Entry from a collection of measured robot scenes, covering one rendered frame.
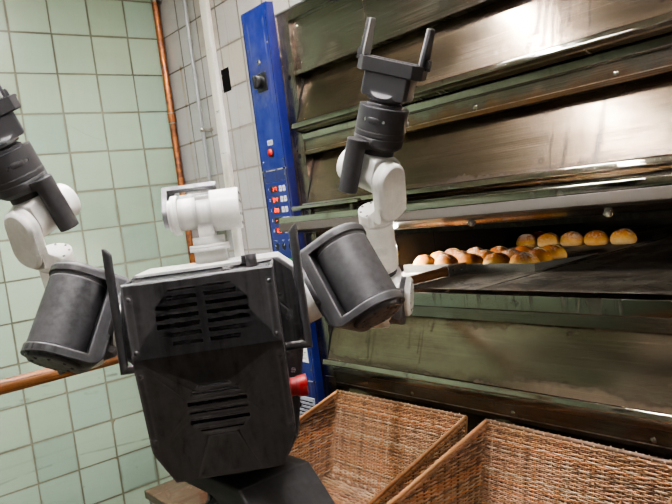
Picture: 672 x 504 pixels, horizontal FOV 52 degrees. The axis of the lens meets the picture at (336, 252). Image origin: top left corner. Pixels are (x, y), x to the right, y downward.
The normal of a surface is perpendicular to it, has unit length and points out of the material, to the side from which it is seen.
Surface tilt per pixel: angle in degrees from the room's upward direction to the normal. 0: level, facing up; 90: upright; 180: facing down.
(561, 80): 90
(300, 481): 45
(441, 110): 90
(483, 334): 70
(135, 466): 90
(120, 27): 90
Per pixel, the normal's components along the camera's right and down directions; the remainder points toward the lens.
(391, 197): 0.65, 0.36
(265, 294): 0.07, 0.07
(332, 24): -0.76, 0.16
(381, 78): -0.42, 0.25
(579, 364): -0.77, -0.20
